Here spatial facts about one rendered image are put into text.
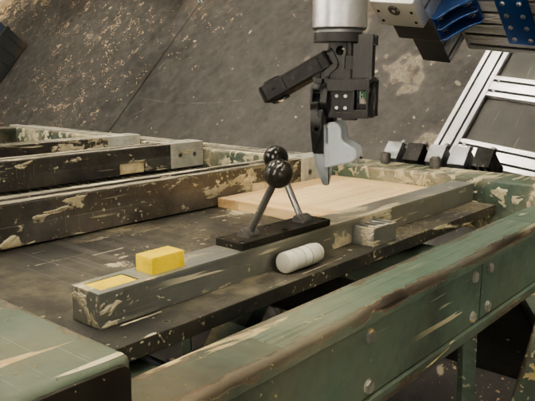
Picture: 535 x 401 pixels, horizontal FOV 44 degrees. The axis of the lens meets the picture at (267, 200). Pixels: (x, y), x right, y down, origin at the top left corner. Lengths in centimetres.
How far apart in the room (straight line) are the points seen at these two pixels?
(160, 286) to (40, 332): 32
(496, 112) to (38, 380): 220
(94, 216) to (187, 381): 68
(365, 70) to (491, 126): 156
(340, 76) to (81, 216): 49
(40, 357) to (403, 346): 41
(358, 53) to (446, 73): 206
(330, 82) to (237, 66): 280
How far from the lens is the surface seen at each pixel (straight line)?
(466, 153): 169
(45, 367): 41
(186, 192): 126
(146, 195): 120
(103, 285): 74
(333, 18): 90
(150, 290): 75
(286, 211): 121
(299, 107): 321
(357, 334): 62
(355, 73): 91
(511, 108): 246
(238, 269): 85
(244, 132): 331
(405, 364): 73
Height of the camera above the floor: 208
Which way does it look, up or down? 45 degrees down
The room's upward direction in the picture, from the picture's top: 45 degrees counter-clockwise
